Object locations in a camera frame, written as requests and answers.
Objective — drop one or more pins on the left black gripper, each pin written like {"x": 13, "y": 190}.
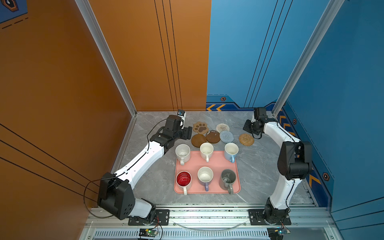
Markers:
{"x": 187, "y": 133}

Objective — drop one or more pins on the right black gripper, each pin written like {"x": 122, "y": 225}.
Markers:
{"x": 246, "y": 127}

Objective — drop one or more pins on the tan wicker round coaster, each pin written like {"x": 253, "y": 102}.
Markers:
{"x": 246, "y": 140}

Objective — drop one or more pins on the plain brown round coaster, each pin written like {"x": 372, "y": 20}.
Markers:
{"x": 197, "y": 140}

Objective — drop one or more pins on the paw shaped cork coaster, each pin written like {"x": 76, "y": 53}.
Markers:
{"x": 200, "y": 128}

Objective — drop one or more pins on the blue grey woven coaster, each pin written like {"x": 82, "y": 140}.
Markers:
{"x": 226, "y": 137}

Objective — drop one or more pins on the light blue mug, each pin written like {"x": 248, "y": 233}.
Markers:
{"x": 231, "y": 151}

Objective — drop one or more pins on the white woven round coaster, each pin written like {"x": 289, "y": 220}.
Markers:
{"x": 222, "y": 127}

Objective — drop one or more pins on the dark brown rimmed coaster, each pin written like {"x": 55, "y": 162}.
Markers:
{"x": 213, "y": 137}

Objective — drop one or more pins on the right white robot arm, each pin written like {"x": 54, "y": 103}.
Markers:
{"x": 294, "y": 163}

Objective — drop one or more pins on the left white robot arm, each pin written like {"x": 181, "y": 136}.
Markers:
{"x": 116, "y": 190}

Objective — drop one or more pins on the white mug back left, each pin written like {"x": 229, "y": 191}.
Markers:
{"x": 183, "y": 153}

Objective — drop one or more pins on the white mug back middle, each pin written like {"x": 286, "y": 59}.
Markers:
{"x": 206, "y": 151}

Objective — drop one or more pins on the red inside white mug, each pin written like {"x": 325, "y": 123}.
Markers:
{"x": 184, "y": 181}

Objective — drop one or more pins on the pink rectangular tray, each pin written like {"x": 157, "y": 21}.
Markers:
{"x": 197, "y": 176}

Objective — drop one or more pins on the purple mug white inside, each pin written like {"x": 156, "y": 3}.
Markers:
{"x": 205, "y": 177}

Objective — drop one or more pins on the grey green mug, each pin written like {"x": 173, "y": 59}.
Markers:
{"x": 227, "y": 180}

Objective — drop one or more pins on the green circuit board left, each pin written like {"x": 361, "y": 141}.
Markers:
{"x": 148, "y": 234}

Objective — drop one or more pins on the circuit board right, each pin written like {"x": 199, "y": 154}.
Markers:
{"x": 278, "y": 233}

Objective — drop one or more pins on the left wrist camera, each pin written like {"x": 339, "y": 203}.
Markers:
{"x": 181, "y": 114}

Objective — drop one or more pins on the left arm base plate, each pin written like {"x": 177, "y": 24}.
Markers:
{"x": 161, "y": 215}

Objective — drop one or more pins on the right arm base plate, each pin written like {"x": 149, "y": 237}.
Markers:
{"x": 255, "y": 216}

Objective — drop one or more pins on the aluminium front rail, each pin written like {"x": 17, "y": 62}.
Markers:
{"x": 214, "y": 222}

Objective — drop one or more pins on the aluminium corner post right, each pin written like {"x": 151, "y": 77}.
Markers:
{"x": 318, "y": 34}

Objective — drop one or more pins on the aluminium corner post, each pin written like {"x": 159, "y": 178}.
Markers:
{"x": 318, "y": 34}
{"x": 101, "y": 42}

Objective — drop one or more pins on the aluminium corner post left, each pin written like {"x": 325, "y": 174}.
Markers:
{"x": 101, "y": 42}

